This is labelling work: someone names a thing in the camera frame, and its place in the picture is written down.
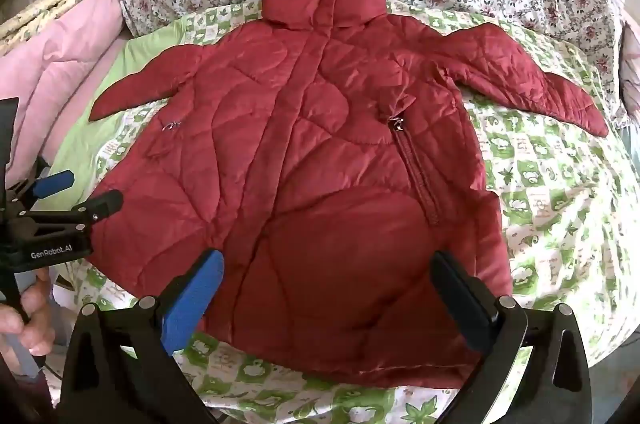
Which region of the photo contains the person's left hand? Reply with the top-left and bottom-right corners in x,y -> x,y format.
0,267 -> 56,357

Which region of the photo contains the green patterned bed sheet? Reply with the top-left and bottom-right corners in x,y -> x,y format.
50,0 -> 640,424

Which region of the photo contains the pink blanket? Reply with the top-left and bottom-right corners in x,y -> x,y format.
0,0 -> 126,185

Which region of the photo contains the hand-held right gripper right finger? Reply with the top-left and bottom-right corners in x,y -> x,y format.
430,250 -> 593,424

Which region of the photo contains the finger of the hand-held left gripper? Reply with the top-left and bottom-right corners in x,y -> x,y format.
5,169 -> 76,205
15,190 -> 124,237

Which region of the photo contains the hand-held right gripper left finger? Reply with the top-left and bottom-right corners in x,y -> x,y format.
55,248 -> 226,424

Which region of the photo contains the red quilted jacket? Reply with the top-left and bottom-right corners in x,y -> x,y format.
90,0 -> 610,389

